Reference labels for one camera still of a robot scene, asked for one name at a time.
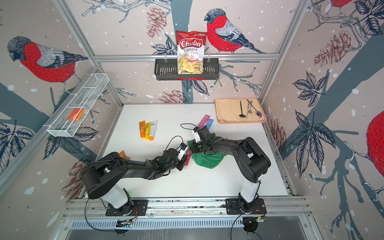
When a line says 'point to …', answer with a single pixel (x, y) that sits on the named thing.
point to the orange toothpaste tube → (142, 125)
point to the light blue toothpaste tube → (209, 123)
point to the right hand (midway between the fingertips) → (190, 148)
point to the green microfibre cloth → (205, 160)
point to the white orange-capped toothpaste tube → (153, 127)
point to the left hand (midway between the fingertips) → (189, 155)
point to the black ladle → (241, 115)
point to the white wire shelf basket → (67, 124)
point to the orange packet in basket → (77, 113)
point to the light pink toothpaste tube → (204, 120)
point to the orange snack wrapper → (122, 154)
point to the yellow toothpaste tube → (147, 130)
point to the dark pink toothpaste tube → (189, 153)
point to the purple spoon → (258, 113)
